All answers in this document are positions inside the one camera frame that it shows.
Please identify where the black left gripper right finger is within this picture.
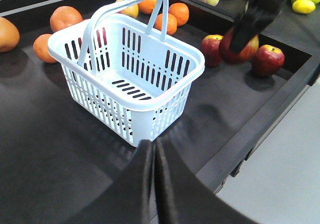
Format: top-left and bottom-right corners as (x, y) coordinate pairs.
(154, 138), (255, 224)

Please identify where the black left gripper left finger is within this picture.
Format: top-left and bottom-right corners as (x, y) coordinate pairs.
(65, 140), (154, 224)

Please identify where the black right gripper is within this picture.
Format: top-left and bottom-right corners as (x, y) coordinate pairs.
(229, 0), (287, 53)

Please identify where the dark red apple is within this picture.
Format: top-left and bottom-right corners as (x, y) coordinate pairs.
(218, 27), (259, 64)
(201, 34), (223, 67)
(251, 44), (285, 77)

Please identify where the light blue plastic basket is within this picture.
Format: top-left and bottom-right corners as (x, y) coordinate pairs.
(48, 0), (205, 147)

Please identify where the yellow lemon upper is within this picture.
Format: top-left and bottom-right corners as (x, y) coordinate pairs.
(292, 0), (316, 14)

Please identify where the small orange lower right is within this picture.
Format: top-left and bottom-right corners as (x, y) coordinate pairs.
(168, 2), (190, 26)

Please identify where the small orange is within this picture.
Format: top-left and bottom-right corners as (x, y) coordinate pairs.
(168, 2), (190, 26)
(154, 13), (178, 36)

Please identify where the small orange lower left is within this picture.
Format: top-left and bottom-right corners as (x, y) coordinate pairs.
(154, 13), (178, 36)

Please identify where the large orange right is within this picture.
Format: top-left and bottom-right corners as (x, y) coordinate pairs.
(138, 0), (157, 14)

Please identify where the yellow orange citrus fruit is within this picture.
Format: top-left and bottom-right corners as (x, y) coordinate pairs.
(116, 0), (139, 18)

